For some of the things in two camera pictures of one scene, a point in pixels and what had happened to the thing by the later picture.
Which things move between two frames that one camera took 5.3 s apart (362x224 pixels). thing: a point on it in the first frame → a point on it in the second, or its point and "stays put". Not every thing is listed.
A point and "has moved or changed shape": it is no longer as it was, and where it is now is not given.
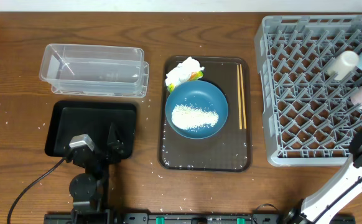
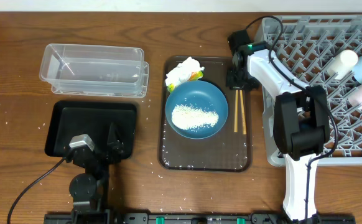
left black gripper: (120, 152) stays put
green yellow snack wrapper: (194, 76) stays put
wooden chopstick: (242, 98) has moved or changed shape
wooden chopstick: (239, 101) → (236, 117)
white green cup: (343, 65) stays put
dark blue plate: (202, 94) stays put
